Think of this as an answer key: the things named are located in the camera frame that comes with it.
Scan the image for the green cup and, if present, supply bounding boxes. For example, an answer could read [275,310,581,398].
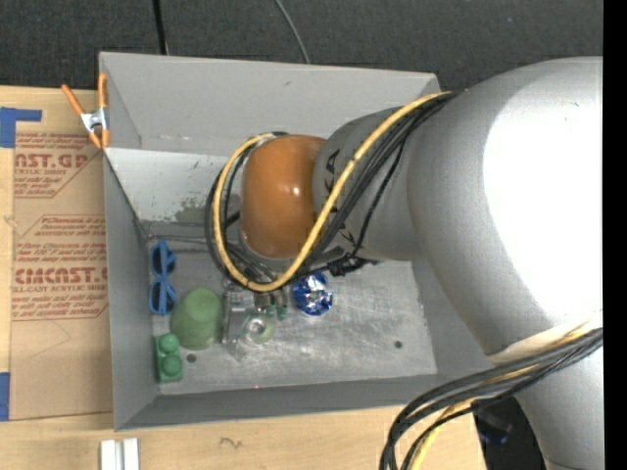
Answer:
[169,287,224,352]

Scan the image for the blue and white crumpled packet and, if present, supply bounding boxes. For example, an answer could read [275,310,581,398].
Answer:
[290,271,335,318]

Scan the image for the green toy building block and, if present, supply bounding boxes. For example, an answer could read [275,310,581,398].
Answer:
[154,332,185,386]

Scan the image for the pale green round clear thing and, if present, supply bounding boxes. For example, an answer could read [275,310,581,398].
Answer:
[246,312,276,346]

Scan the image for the grey metal bin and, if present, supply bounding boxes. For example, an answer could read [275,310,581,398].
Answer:
[97,51,494,433]

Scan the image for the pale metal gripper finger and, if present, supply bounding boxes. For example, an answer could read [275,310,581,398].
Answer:
[221,310,237,347]
[235,310,252,362]

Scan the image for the blue sunglasses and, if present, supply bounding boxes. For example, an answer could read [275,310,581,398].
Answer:
[148,240,178,316]

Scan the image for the brown cardboard board red print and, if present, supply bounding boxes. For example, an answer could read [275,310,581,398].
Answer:
[0,84,116,423]

